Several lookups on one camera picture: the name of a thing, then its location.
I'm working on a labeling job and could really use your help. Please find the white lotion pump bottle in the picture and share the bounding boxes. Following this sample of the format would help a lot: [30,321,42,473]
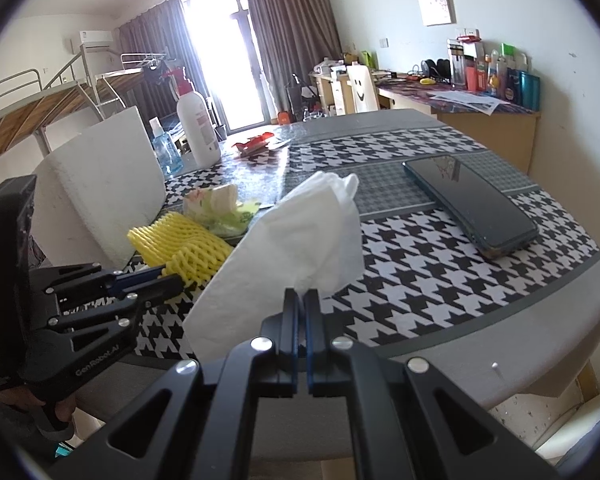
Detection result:
[170,67,221,168]

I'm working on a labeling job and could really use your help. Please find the white styrofoam box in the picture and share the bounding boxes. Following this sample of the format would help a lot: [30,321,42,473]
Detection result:
[32,107,166,270]

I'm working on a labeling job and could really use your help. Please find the metal bunk bed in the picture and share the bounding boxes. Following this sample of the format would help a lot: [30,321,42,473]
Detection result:
[97,51,182,124]
[0,47,143,157]

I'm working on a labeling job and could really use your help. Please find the dark green smartphone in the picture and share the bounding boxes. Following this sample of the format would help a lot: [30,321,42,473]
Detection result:
[403,155,540,260]

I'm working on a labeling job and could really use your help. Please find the brown curtain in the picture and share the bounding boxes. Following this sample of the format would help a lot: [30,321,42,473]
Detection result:
[118,0,209,124]
[247,0,342,112]

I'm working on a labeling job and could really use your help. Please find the brown left curtain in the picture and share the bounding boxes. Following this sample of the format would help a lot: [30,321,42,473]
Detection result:
[118,0,209,124]

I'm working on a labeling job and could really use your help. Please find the white papers on desk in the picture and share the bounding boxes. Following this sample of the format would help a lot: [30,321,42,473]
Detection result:
[428,90,505,116]

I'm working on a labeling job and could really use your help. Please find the blue liquid bottle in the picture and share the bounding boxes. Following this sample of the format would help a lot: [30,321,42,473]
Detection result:
[149,117,183,178]

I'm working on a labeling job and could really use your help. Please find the brown right curtain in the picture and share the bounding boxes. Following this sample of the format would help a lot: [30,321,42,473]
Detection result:
[247,0,342,112]

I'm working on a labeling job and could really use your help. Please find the red snack wrapper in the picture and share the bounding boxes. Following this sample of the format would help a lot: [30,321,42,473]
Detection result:
[233,131,275,157]

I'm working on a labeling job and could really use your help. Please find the blue cosmetic bottles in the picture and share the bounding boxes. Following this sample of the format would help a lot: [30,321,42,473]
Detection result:
[504,68,541,112]

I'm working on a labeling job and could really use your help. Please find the green tissue packet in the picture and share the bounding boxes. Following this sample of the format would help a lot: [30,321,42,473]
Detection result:
[183,184,261,238]

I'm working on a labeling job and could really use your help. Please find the wall picture canvas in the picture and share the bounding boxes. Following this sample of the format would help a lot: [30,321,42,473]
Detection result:
[417,0,455,27]

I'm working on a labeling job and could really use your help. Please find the white air conditioner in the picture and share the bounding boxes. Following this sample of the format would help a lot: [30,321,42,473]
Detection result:
[70,30,114,54]

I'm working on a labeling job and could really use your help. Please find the white tissue paper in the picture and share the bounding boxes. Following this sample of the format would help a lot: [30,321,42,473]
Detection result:
[183,171,364,362]

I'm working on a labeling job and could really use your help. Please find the left hand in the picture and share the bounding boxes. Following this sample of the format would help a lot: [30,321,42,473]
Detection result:
[0,387,76,442]

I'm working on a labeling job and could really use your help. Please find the wooden smiley chair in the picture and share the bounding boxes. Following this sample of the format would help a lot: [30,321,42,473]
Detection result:
[348,64,380,113]

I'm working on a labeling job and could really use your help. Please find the houndstooth table cloth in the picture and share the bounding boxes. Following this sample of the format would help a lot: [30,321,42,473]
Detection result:
[59,108,600,411]

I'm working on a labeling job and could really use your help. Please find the wooden desk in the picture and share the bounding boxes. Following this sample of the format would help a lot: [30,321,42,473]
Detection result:
[310,74,541,174]

